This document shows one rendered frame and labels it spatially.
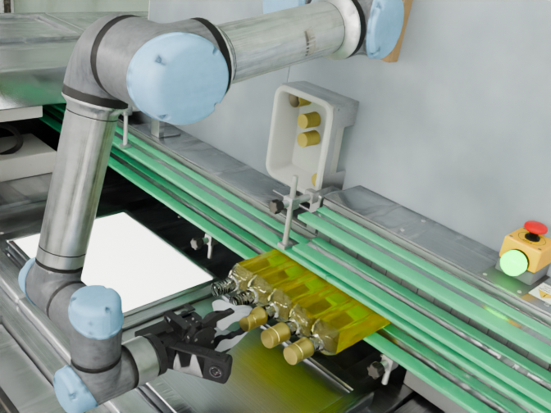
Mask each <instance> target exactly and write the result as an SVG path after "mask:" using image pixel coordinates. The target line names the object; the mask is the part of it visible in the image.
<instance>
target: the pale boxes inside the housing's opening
mask: <svg viewBox="0 0 551 413"><path fill-rule="evenodd" d="M37 117H43V106H38V107H25V108H17V109H11V110H3V111H0V122H5V121H12V120H24V119H30V118H37ZM21 136H22V138H23V145H22V147H21V148H20V149H19V150H18V151H17V152H15V153H12V154H7V155H0V182H4V181H8V180H13V179H21V178H25V177H30V176H34V175H42V174H47V173H51V172H53V168H54V164H55V160H56V155H57V152H56V151H55V150H54V149H52V148H51V147H49V146H48V145H47V144H46V143H44V142H43V141H41V140H40V139H39V138H37V137H36V136H34V135H33V134H22V135H21ZM16 144H17V138H16V136H15V135H14V136H8V137H2V138H0V152H5V151H6V150H8V149H10V148H13V147H14V146H16Z"/></svg>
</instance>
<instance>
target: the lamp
mask: <svg viewBox="0 0 551 413"><path fill-rule="evenodd" d="M500 265H501V267H502V269H503V271H504V272H505V273H506V274H508V275H511V276H516V275H519V274H522V273H524V272H525V271H527V269H528V268H529V265H530V261H529V258H528V256H527V255H526V254H525V253H524V252H523V251H522V250H520V249H511V250H509V251H507V252H506V253H505V254H503V255H502V257H501V259H500Z"/></svg>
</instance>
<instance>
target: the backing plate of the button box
mask: <svg viewBox="0 0 551 413"><path fill-rule="evenodd" d="M495 266H496V264H494V265H492V266H491V267H489V268H487V269H486V270H483V271H481V272H480V273H479V274H478V275H479V276H481V277H483V278H485V279H487V280H489V281H491V282H492V283H494V284H497V285H498V286H500V287H502V288H505V289H507V290H508V291H510V292H511V293H514V294H516V295H517V296H519V297H522V296H524V295H525V294H527V293H528V292H529V291H530V290H532V289H533V288H535V287H537V286H538V285H540V284H542V283H543V282H544V281H545V280H546V279H548V278H550V277H549V276H547V275H545V276H544V277H542V278H541V279H539V280H537V281H536V282H534V283H533V284H532V285H528V284H525V283H523V282H522V281H520V280H518V279H515V278H513V277H512V276H510V275H507V274H505V273H503V272H502V271H500V270H497V269H495Z"/></svg>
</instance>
